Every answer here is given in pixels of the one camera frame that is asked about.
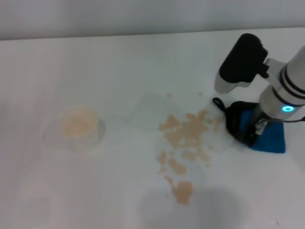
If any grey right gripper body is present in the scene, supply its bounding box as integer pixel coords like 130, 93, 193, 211
249, 104, 272, 139

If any blue rag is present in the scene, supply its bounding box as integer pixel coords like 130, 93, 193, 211
234, 108, 286, 154

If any brown water stain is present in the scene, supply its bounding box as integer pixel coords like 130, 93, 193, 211
156, 92, 223, 206

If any white paper cup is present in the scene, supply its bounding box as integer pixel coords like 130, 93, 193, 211
56, 105, 100, 152

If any black looped strap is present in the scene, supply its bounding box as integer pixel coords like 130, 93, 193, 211
212, 97, 227, 112

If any thin black cable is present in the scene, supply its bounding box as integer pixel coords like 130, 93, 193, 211
277, 115, 305, 124

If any black and white wrist camera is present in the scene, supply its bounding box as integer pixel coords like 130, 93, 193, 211
214, 33, 269, 94

